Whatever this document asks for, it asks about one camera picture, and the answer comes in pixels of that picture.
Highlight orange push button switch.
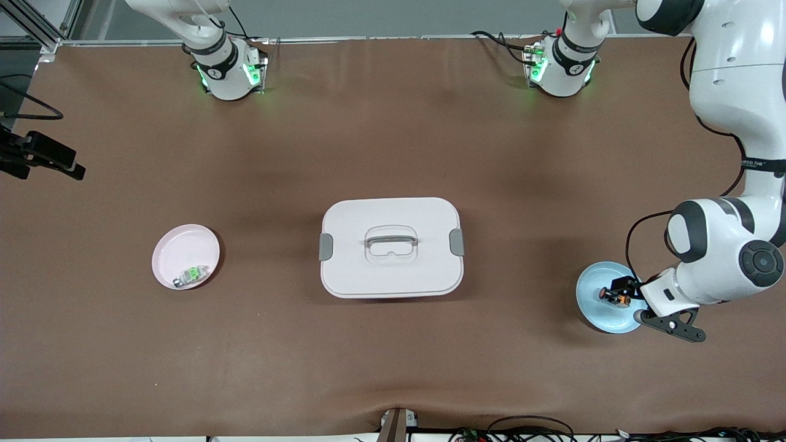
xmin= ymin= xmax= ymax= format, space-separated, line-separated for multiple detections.
xmin=599 ymin=286 xmax=631 ymax=308

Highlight blue round plate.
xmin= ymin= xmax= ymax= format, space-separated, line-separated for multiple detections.
xmin=575 ymin=261 xmax=647 ymax=335

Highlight pink round plate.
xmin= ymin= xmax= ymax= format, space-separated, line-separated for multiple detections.
xmin=151 ymin=223 xmax=220 ymax=290

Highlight white lidded storage box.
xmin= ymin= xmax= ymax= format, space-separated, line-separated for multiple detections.
xmin=318 ymin=196 xmax=465 ymax=300

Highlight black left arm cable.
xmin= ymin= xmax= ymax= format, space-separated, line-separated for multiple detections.
xmin=625 ymin=36 xmax=749 ymax=289

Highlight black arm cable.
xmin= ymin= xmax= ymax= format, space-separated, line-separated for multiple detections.
xmin=625 ymin=36 xmax=749 ymax=289
xmin=0 ymin=75 xmax=64 ymax=122

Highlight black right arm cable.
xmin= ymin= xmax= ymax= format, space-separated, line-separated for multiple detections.
xmin=0 ymin=75 xmax=64 ymax=122

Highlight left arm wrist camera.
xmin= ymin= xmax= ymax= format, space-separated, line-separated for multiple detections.
xmin=634 ymin=306 xmax=707 ymax=343

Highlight aluminium frame profile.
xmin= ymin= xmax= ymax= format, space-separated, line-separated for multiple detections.
xmin=0 ymin=0 xmax=84 ymax=55

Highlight green push button switch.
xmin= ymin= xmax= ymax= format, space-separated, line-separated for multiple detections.
xmin=173 ymin=264 xmax=211 ymax=288

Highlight cable bundle below table edge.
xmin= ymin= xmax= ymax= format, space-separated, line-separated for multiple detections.
xmin=448 ymin=416 xmax=786 ymax=442

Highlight black right base cables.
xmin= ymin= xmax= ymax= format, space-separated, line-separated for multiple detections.
xmin=226 ymin=5 xmax=251 ymax=41

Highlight black base cables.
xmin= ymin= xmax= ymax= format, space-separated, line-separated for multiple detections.
xmin=226 ymin=5 xmax=251 ymax=41
xmin=471 ymin=29 xmax=535 ymax=65

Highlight grey box lid handle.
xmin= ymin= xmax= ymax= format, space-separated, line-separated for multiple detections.
xmin=364 ymin=231 xmax=419 ymax=248

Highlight metal bracket at table edge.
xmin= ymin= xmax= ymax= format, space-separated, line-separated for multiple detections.
xmin=378 ymin=407 xmax=419 ymax=442

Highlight black left base cables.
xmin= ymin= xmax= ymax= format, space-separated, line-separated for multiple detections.
xmin=471 ymin=29 xmax=535 ymax=65

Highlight metal table edge rail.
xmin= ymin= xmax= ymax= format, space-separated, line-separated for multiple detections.
xmin=58 ymin=34 xmax=642 ymax=48

